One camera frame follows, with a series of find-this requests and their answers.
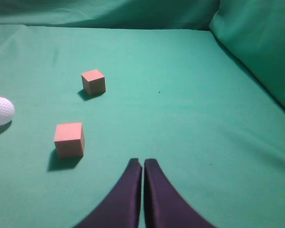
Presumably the white dimpled golf ball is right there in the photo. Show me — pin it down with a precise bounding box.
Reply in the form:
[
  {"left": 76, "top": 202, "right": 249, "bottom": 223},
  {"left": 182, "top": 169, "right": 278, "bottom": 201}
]
[{"left": 0, "top": 97, "right": 15, "bottom": 126}]

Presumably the green table cloth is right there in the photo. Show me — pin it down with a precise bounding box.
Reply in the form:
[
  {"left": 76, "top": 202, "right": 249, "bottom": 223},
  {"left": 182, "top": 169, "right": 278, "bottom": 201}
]
[{"left": 0, "top": 0, "right": 285, "bottom": 228}]

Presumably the near tan wooden cube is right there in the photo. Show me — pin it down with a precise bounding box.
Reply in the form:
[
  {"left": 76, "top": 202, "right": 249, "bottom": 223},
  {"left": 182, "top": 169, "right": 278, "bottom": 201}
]
[{"left": 54, "top": 122, "right": 85, "bottom": 159}]

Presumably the tan wooden cube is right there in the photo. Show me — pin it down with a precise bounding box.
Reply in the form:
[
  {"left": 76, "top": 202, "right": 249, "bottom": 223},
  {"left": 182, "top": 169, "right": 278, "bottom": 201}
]
[
  {"left": 81, "top": 69, "right": 106, "bottom": 96},
  {"left": 54, "top": 122, "right": 85, "bottom": 159}
]

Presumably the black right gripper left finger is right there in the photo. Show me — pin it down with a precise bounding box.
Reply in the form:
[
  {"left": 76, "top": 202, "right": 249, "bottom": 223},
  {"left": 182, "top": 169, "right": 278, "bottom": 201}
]
[{"left": 75, "top": 158, "right": 143, "bottom": 228}]

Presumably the far tan wooden cube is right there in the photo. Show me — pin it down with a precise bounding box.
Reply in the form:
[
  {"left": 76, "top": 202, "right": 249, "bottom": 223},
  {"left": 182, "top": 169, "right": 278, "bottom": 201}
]
[{"left": 81, "top": 69, "right": 106, "bottom": 96}]

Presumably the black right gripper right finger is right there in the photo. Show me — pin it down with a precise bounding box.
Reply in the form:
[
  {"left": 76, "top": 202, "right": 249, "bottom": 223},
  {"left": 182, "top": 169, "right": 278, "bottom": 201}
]
[{"left": 144, "top": 159, "right": 214, "bottom": 228}]

